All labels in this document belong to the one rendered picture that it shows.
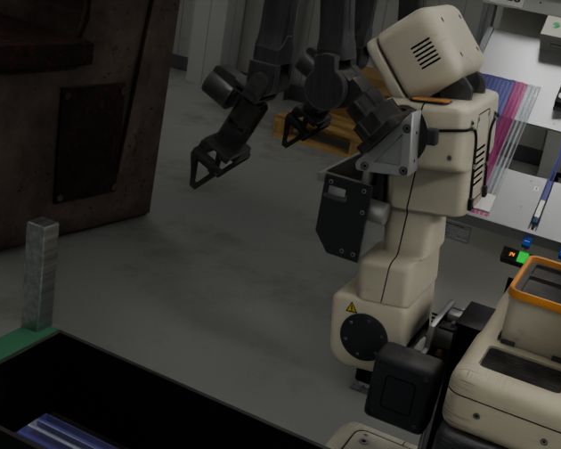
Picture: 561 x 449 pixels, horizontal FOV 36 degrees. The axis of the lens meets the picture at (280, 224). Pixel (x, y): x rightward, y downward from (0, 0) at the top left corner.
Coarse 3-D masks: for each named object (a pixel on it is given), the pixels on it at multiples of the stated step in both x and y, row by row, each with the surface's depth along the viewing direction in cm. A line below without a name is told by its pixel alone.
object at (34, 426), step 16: (48, 416) 89; (16, 432) 86; (32, 432) 86; (48, 432) 87; (64, 432) 87; (80, 432) 88; (48, 448) 84; (64, 448) 85; (80, 448) 85; (96, 448) 86; (112, 448) 86
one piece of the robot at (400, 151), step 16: (416, 112) 148; (400, 128) 148; (416, 128) 149; (384, 144) 150; (400, 144) 149; (416, 144) 150; (368, 160) 152; (384, 160) 151; (400, 160) 150; (416, 160) 152
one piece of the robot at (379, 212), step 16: (352, 160) 183; (320, 176) 170; (336, 176) 168; (352, 176) 172; (368, 176) 167; (336, 192) 168; (352, 192) 167; (368, 192) 166; (320, 208) 171; (336, 208) 170; (352, 208) 168; (368, 208) 167; (384, 208) 167; (320, 224) 172; (336, 224) 171; (352, 224) 169; (384, 224) 169; (336, 240) 171; (352, 240) 170; (352, 256) 170
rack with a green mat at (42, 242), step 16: (32, 224) 109; (48, 224) 109; (32, 240) 110; (48, 240) 110; (32, 256) 110; (48, 256) 111; (32, 272) 111; (48, 272) 112; (32, 288) 112; (48, 288) 113; (32, 304) 112; (48, 304) 114; (32, 320) 113; (48, 320) 115; (16, 336) 112; (32, 336) 112; (0, 352) 108
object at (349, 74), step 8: (344, 64) 154; (344, 72) 150; (352, 72) 153; (352, 80) 149; (360, 80) 150; (368, 80) 153; (352, 88) 149; (360, 88) 149; (368, 88) 151; (352, 96) 150; (344, 104) 151; (320, 112) 153
